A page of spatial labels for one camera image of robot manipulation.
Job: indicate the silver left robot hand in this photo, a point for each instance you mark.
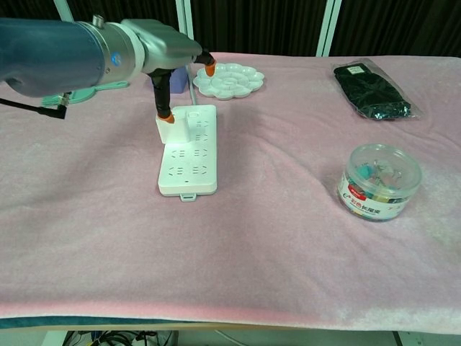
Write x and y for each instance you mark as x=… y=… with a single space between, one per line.
x=169 y=48

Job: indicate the white plug adapter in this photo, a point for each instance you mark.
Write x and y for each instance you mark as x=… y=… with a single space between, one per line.
x=176 y=129

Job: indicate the blue silver left robot arm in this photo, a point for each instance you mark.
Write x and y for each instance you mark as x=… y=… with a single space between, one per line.
x=54 y=57

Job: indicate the purple block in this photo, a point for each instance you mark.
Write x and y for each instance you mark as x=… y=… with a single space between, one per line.
x=179 y=81

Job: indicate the white flower-shaped paint palette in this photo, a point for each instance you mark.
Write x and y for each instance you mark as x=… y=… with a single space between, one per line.
x=234 y=82

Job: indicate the black curtain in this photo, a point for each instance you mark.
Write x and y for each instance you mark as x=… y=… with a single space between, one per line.
x=252 y=21

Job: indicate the white power strip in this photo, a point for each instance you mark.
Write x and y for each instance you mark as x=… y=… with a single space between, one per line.
x=191 y=173

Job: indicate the pink fleece table cloth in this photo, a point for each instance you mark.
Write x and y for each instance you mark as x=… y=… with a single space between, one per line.
x=252 y=234

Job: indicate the black item in plastic bag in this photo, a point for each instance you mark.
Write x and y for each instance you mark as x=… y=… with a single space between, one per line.
x=374 y=90

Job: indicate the clear jar of binder clips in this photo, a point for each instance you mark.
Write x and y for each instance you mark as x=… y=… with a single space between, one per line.
x=381 y=180

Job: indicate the white frame post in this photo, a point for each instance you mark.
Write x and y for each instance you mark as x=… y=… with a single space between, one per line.
x=185 y=16
x=328 y=25
x=60 y=9

